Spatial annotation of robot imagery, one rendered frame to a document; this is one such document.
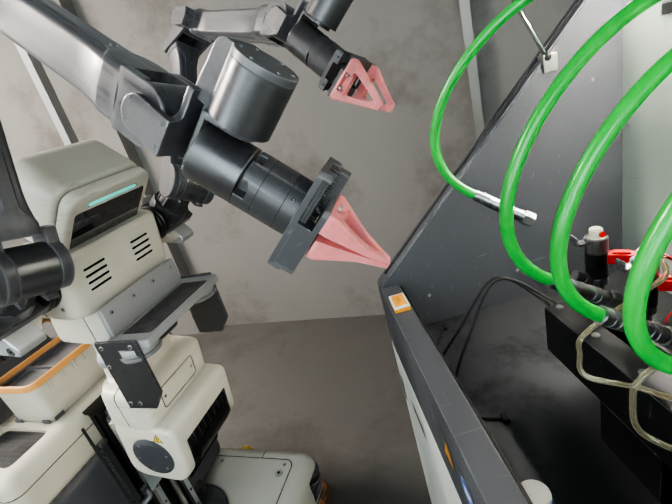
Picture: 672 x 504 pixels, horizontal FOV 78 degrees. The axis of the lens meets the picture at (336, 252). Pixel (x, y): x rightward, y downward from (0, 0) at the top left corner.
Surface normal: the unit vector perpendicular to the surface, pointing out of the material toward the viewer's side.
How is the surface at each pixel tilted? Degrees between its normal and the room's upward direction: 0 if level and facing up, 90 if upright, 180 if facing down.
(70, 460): 90
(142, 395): 90
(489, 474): 0
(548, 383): 0
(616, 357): 0
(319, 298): 90
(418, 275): 90
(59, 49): 75
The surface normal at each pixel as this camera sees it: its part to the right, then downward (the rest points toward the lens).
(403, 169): -0.26, 0.43
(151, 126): -0.47, 0.24
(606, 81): 0.11, 0.36
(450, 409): -0.25, -0.90
